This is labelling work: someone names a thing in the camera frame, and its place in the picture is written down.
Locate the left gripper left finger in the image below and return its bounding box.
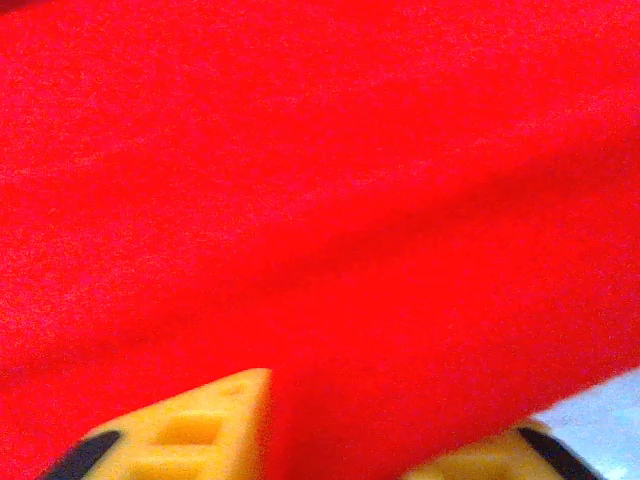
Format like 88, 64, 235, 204
37, 367, 275, 480

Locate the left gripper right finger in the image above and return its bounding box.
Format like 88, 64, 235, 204
403, 422, 604, 480

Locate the red t-shirt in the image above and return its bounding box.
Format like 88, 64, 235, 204
0, 0, 640, 480

